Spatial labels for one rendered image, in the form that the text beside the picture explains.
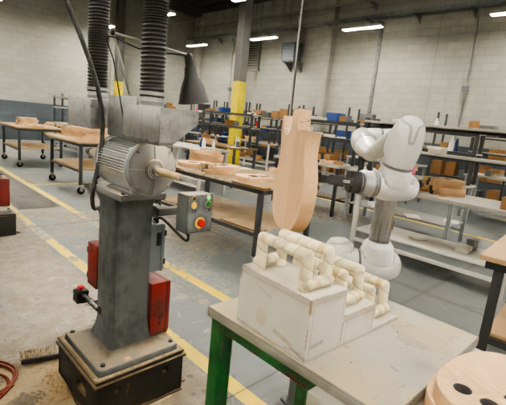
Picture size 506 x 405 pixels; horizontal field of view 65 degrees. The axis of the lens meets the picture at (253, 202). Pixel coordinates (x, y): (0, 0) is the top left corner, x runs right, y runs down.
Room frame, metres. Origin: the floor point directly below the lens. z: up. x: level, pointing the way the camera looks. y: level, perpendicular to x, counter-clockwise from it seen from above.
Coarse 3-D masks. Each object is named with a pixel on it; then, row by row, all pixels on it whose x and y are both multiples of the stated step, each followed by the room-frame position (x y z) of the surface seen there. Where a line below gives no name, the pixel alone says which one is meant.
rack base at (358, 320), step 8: (352, 304) 1.09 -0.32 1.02; (360, 304) 1.09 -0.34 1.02; (368, 304) 1.10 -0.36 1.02; (376, 304) 1.11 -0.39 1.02; (352, 312) 1.03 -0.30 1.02; (360, 312) 1.05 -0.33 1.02; (368, 312) 1.08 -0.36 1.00; (344, 320) 1.00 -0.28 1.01; (352, 320) 1.03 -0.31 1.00; (360, 320) 1.06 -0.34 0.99; (368, 320) 1.09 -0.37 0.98; (344, 328) 1.01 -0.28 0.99; (352, 328) 1.03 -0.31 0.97; (360, 328) 1.06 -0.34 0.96; (368, 328) 1.09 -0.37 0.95; (344, 336) 1.01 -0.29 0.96; (352, 336) 1.04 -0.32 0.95; (360, 336) 1.07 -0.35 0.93; (344, 344) 1.01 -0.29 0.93
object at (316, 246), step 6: (282, 234) 1.12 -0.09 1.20; (288, 234) 1.11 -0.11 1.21; (294, 234) 1.10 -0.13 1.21; (288, 240) 1.10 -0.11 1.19; (294, 240) 1.09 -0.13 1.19; (300, 240) 1.07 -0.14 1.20; (306, 240) 1.06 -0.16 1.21; (312, 240) 1.05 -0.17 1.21; (306, 246) 1.05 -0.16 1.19; (312, 246) 1.03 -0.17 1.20; (318, 246) 1.02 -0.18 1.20; (324, 246) 1.01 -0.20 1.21; (330, 246) 1.01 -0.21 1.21; (318, 252) 1.02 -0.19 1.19; (330, 252) 1.00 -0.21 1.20
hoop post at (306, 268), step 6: (306, 258) 0.94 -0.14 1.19; (312, 258) 0.95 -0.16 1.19; (300, 264) 0.96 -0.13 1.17; (306, 264) 0.94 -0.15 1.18; (312, 264) 0.95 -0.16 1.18; (300, 270) 0.95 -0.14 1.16; (306, 270) 0.94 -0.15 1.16; (300, 276) 0.95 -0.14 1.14; (306, 276) 0.94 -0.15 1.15; (300, 282) 0.95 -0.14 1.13; (300, 288) 0.95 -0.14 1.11
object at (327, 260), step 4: (324, 252) 1.00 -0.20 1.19; (324, 256) 1.00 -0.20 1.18; (328, 256) 1.00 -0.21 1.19; (332, 256) 1.00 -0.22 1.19; (324, 260) 1.00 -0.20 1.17; (328, 260) 1.00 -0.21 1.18; (332, 260) 1.00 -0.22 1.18; (320, 264) 1.01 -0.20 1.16; (324, 264) 1.00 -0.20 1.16; (328, 264) 1.00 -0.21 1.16; (332, 264) 1.00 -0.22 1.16; (320, 268) 1.01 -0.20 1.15; (324, 268) 1.00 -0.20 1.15; (328, 268) 1.00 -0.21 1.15; (332, 268) 1.00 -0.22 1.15; (320, 272) 1.01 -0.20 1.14; (324, 272) 1.00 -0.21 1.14; (328, 272) 1.00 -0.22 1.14
